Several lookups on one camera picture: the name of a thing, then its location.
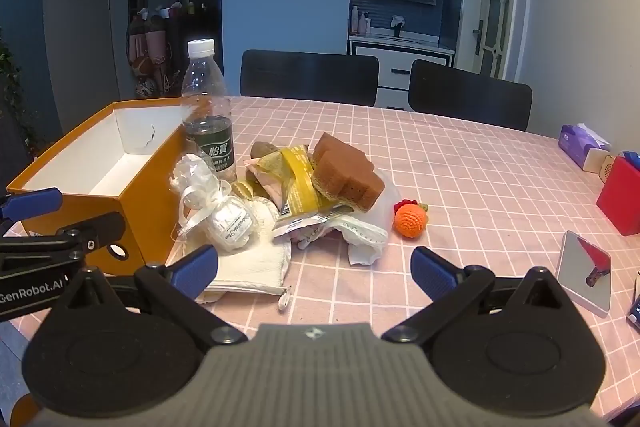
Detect white crumpled plastic bag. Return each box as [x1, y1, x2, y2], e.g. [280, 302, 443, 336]
[295, 169, 402, 267]

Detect hanging pink bags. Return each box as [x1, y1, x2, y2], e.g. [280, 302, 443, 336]
[127, 13, 172, 100]

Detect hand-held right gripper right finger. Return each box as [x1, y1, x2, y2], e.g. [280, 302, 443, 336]
[381, 246, 584, 346]

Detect brown sponge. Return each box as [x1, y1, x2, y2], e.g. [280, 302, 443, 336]
[311, 132, 386, 212]

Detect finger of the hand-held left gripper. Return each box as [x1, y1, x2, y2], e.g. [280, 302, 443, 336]
[0, 188, 64, 228]
[0, 212, 126, 264]

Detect orange cardboard box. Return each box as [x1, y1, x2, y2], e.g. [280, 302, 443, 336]
[6, 99, 202, 275]

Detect white cloth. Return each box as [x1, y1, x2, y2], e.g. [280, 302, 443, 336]
[167, 199, 294, 309]

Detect green leafy plant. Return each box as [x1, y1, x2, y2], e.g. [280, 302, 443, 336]
[0, 38, 37, 148]

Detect wide black chair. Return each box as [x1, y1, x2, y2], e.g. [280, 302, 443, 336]
[240, 49, 380, 108]

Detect white round gauze pouch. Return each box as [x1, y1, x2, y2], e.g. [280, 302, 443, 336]
[205, 196, 261, 255]

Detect white organza ribbon bundle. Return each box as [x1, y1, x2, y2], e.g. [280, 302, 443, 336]
[170, 153, 232, 244]

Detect small white speaker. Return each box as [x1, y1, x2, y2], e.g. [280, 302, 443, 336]
[585, 148, 619, 182]

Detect narrow black chair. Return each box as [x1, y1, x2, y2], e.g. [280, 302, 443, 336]
[407, 59, 534, 132]

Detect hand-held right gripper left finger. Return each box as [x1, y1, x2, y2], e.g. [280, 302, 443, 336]
[50, 244, 248, 349]

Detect yellow foil packet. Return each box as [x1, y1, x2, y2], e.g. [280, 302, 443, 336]
[260, 146, 352, 239]

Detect flat rectangular mirror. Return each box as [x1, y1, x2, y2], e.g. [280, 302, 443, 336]
[555, 230, 612, 318]

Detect pink toiletry bottles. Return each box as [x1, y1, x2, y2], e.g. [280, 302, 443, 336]
[350, 6, 372, 36]

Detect orange crocheted ball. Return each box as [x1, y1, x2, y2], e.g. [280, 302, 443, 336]
[393, 205, 429, 238]

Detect pink checked tablecloth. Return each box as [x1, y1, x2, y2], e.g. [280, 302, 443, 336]
[10, 96, 640, 414]

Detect white vanity cabinet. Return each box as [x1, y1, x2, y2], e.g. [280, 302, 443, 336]
[348, 34, 456, 110]

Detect brown plush piece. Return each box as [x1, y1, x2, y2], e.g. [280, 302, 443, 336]
[250, 140, 282, 160]

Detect red box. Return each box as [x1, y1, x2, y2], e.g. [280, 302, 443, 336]
[596, 155, 640, 237]

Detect red crocheted flower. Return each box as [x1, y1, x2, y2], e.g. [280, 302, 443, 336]
[393, 199, 431, 215]

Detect purple tissue pack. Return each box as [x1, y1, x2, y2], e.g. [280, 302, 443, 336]
[558, 123, 612, 170]

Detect clear plastic water bottle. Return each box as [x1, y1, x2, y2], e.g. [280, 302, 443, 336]
[180, 39, 239, 185]

